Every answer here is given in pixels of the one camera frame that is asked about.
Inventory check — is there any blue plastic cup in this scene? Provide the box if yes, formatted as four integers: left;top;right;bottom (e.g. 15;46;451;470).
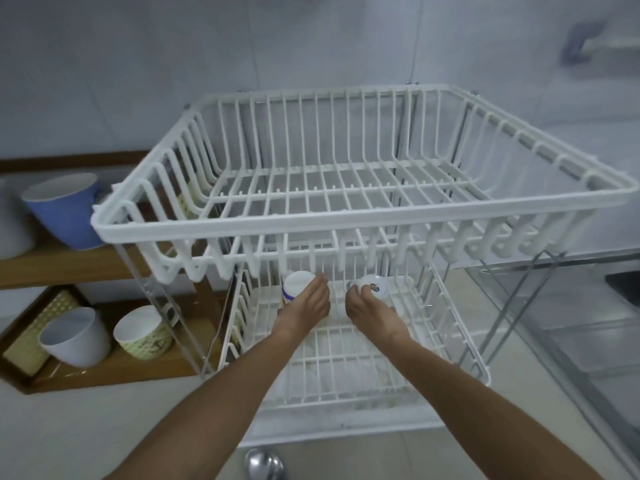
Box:
21;173;107;250

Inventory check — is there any person's left hand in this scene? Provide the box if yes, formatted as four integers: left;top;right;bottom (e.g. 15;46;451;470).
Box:
272;274;331;338

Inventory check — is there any person's right forearm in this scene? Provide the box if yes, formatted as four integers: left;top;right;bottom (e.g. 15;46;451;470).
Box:
380;332;608;480

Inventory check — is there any round metal object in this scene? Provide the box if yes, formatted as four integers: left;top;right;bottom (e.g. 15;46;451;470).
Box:
245;448;286;480

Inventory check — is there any small white patterned dish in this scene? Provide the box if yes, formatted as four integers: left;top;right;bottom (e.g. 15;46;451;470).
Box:
358;275;393;299

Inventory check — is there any steel sink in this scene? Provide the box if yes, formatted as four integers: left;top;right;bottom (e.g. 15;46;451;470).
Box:
604;267;640;308

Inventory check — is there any wall-mounted holder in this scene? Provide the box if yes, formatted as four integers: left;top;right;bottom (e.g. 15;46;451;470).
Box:
560;22;640;65

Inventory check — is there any white container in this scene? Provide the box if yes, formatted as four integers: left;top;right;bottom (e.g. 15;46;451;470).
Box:
0;177;37;260

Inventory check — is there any yellow woven mat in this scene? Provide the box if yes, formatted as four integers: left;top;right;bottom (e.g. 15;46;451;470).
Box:
2;290;81;375

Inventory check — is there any wooden wall shelf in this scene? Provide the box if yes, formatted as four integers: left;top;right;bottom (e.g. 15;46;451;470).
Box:
0;152;236;395

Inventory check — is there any white wire dish basket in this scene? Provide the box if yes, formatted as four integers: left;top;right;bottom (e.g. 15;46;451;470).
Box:
91;84;639;295

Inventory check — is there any white cup with dark print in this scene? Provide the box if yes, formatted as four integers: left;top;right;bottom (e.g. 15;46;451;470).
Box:
113;305;180;361

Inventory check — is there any white cup with blue band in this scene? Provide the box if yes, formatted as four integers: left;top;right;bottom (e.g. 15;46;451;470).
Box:
281;271;317;309

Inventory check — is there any white lower dish basket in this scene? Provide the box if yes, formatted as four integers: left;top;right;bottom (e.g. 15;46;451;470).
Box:
220;255;492;410

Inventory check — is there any metal dish rack frame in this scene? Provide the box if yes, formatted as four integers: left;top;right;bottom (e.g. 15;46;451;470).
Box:
112;82;568;390

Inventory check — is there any person's left forearm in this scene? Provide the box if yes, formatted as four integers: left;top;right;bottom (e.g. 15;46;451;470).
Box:
107;325;301;480

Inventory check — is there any plain white cup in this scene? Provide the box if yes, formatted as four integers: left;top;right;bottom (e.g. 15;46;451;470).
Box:
38;307;112;369

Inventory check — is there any person's right hand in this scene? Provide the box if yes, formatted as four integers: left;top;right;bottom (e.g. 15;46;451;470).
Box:
345;285;412;345

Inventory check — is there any white drip tray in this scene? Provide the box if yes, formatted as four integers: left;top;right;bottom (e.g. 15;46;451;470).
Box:
239;395;443;448

